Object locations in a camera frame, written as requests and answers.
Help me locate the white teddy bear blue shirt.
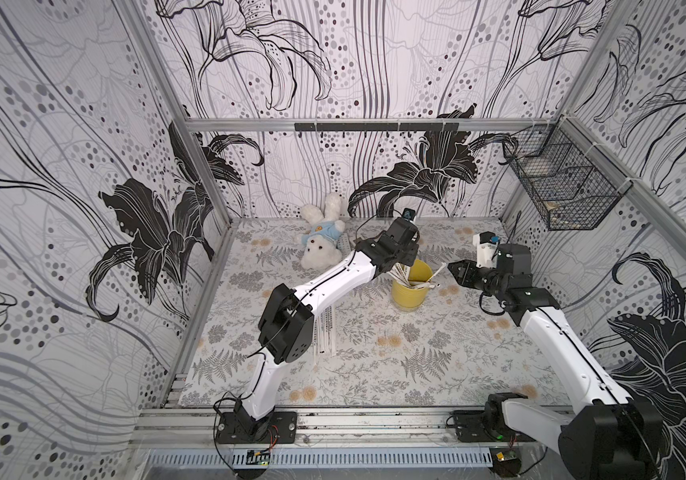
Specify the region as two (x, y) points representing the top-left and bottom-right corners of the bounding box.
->
(300, 193), (346, 270)

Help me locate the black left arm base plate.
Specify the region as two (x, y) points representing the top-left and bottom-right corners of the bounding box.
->
(215, 411), (298, 444)

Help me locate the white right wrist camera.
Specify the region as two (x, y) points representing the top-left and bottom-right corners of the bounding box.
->
(472, 231), (501, 268)

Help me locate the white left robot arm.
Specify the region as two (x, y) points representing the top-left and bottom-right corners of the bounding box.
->
(236, 208), (420, 423)

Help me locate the yellow plastic cup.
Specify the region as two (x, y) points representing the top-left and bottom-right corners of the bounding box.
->
(391, 279), (432, 311)

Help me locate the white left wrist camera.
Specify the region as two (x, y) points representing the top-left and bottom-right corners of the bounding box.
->
(402, 208), (417, 222)

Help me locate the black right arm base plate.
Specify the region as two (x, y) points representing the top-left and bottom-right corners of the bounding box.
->
(445, 410), (534, 446)

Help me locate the white remote control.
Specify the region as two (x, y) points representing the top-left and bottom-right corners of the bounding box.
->
(337, 232), (355, 257)

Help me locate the black wire basket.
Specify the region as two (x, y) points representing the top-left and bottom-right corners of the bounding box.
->
(503, 124), (633, 231)

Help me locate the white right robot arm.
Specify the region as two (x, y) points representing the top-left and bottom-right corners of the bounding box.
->
(448, 232), (663, 479)

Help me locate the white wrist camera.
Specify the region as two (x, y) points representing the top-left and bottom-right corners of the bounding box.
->
(472, 231), (501, 268)
(402, 208), (417, 222)

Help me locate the grey slotted cable duct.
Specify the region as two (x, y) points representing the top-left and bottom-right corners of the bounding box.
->
(146, 446), (493, 470)

